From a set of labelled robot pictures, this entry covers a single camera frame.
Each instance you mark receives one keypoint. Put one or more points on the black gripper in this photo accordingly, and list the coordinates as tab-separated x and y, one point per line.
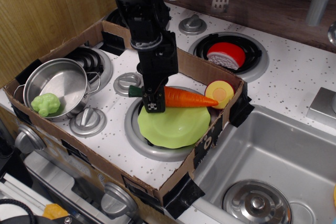
158	61

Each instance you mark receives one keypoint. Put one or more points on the orange toy carrot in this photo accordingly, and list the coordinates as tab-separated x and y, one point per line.
176	98

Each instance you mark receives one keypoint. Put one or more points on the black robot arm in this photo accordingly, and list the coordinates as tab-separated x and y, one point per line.
145	19

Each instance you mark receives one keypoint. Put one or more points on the light green plastic plate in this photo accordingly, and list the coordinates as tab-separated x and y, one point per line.
174	128

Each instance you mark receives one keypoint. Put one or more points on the silver stove knob middle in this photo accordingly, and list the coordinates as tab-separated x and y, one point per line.
123	82

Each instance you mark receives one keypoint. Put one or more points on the silver stove knob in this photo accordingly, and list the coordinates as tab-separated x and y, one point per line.
123	82
193	25
88	122

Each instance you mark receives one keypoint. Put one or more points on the yellow red toy fruit half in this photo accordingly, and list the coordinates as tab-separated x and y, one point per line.
220	91

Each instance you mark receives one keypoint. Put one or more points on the silver stove knob front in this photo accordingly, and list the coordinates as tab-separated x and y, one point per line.
88	122

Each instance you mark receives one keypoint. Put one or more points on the front left black burner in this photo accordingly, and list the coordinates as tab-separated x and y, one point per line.
95	63

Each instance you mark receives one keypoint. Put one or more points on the black burner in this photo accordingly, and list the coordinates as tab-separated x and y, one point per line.
115	17
257	59
95	63

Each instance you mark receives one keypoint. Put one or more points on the silver stove knob back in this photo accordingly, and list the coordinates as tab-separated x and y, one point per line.
193	25

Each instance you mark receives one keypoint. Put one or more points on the red toy cheese wedge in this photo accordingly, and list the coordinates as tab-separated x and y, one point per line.
226	55

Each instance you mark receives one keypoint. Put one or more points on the small steel pot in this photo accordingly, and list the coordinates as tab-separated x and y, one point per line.
67	80

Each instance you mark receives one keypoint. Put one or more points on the back left black burner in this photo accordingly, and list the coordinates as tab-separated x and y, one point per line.
115	17

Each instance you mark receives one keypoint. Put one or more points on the brown cardboard fence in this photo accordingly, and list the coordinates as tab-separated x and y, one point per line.
158	186

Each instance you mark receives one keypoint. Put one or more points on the back right black burner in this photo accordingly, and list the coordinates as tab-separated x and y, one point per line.
257	59

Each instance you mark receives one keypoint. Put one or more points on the green toy broccoli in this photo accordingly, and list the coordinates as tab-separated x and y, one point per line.
45	104

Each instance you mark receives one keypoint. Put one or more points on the silver oven knob right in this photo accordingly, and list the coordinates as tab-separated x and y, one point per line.
116	202

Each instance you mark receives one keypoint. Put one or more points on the silver oven knob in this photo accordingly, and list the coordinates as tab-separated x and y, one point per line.
116	202
28	141

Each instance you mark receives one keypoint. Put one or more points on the silver oven knob left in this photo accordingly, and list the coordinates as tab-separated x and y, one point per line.
28	141

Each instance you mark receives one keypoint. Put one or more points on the steel pot lid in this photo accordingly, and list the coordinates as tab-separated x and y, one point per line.
254	201

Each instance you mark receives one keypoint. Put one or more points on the yellow object bottom left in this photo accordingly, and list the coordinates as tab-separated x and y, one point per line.
54	211

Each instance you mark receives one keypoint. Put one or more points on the steel sink basin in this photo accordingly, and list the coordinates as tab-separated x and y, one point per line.
297	159

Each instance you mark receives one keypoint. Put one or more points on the silver faucet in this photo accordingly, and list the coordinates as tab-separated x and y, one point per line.
321	18

